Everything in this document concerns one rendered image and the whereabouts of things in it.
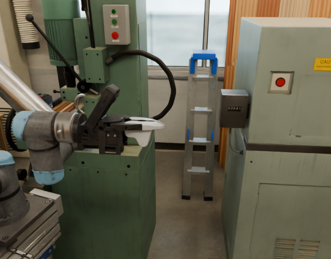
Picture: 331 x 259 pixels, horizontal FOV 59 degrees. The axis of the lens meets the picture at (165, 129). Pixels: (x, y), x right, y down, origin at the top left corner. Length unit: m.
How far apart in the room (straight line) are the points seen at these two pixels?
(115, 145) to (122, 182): 0.87
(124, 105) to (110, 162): 0.29
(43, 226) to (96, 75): 0.67
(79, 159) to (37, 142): 0.82
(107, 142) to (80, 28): 0.90
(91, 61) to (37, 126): 0.69
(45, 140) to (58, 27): 0.87
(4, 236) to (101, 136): 0.54
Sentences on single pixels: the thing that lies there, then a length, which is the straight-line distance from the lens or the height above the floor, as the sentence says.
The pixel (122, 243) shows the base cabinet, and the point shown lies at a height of 0.22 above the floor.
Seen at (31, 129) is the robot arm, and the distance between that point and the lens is 0.76.
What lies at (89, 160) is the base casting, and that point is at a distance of 1.55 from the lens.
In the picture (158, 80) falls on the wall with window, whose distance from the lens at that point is 2.93.
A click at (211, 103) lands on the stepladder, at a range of 2.22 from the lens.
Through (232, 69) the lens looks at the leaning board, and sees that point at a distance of 2.63.
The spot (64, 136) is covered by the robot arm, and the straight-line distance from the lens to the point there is 0.73.
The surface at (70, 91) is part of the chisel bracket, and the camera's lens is 1.65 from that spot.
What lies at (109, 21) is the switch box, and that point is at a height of 1.42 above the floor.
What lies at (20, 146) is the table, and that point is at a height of 0.86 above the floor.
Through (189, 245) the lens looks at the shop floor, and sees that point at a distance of 2.12.
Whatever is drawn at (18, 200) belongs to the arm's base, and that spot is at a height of 0.88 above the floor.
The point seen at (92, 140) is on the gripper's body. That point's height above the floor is 1.19.
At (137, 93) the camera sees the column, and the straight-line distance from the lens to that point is 1.45.
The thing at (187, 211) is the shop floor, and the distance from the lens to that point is 2.37.
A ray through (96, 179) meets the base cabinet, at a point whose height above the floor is 0.64.
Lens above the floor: 1.50
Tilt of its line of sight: 24 degrees down
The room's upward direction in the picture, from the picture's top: straight up
